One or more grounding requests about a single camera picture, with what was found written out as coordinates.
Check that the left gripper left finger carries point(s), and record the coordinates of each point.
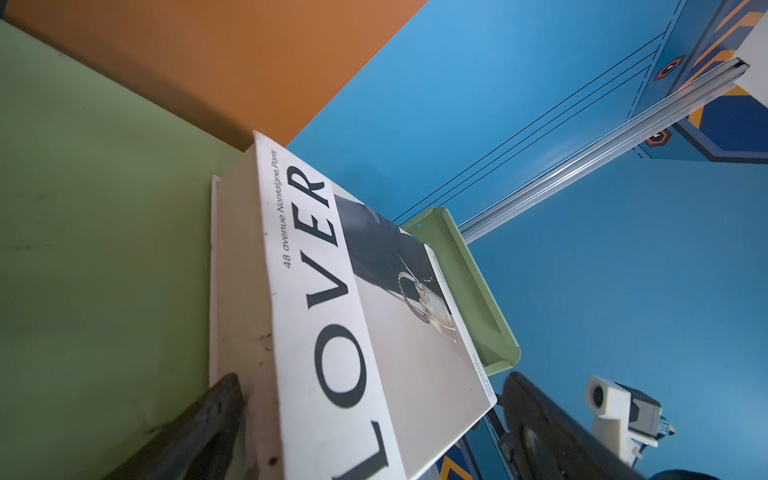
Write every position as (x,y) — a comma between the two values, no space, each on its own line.
(198,444)

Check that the green wooden shelf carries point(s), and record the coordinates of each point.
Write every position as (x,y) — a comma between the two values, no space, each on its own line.
(103,264)

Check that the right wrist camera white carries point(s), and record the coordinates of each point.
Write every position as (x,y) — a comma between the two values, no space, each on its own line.
(625,420)

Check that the white LOVER book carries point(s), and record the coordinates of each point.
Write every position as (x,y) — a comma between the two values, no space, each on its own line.
(352,356)

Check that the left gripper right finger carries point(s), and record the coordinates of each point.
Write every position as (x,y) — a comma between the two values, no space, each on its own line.
(542,441)

